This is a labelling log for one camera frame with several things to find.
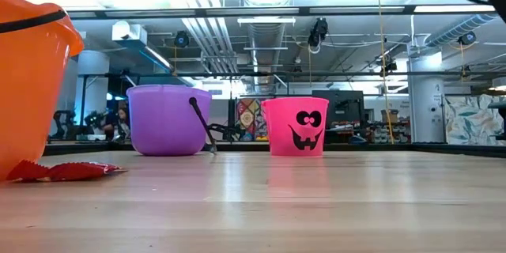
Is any purple plastic halloween bucket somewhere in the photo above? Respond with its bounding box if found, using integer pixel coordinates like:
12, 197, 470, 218
126, 84, 218, 157

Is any orange plastic halloween bucket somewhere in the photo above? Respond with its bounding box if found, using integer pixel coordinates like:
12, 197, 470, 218
0, 0, 85, 183

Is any pink halloween bucket black face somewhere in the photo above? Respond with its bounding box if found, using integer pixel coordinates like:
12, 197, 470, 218
260, 96, 330, 157

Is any red Skittles candy packet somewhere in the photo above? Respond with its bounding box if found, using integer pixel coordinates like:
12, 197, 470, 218
6, 159, 128, 183

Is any white ceiling air unit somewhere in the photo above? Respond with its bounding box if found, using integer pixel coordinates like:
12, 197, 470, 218
111, 20, 175, 71

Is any round black ceiling device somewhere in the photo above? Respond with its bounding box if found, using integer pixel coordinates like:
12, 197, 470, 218
173, 30, 191, 49
458, 30, 478, 47

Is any white ceiling light fixture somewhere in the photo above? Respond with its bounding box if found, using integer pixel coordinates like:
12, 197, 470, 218
236, 16, 296, 28

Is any white room pillar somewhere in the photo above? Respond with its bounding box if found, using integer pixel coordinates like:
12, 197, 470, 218
74, 50, 111, 138

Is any person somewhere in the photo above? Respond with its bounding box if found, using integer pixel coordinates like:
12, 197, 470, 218
103, 104, 131, 142

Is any colourful patchwork hanging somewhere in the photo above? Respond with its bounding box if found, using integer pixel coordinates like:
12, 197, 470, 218
236, 97, 265, 142

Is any hanging black ceiling device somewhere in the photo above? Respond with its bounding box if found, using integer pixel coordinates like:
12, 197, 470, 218
307, 17, 330, 48

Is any black monitor back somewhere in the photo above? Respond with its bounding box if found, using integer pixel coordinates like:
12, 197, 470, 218
311, 89, 365, 127

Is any cluttered background shelf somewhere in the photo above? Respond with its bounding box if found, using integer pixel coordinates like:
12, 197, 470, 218
365, 108, 410, 145

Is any white pillar with switches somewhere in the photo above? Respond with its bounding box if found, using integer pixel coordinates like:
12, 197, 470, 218
406, 49, 447, 144

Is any leaf patterned partition panel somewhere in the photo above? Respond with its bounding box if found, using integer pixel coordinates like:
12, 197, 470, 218
442, 93, 506, 146

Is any black background chair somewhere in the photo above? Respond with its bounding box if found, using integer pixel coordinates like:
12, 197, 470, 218
488, 101, 506, 142

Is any grey ceiling air duct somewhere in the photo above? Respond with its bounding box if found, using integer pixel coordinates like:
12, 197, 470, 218
245, 22, 286, 88

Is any yellow hanging cable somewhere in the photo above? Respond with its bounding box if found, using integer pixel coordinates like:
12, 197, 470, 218
374, 0, 396, 144

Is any spiral silver air duct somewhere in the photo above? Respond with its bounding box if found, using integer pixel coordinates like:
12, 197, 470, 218
425, 13, 497, 47

